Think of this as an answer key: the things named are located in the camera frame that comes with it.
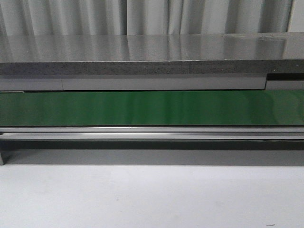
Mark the aluminium conveyor frame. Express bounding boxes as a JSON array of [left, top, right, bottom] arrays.
[[0, 124, 304, 166]]

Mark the grey speckled stone counter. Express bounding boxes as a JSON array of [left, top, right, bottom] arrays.
[[0, 32, 304, 91]]

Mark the green conveyor belt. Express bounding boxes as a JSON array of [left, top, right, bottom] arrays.
[[0, 90, 304, 126]]

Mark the white pleated curtain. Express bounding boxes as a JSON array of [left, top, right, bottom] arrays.
[[0, 0, 304, 36]]

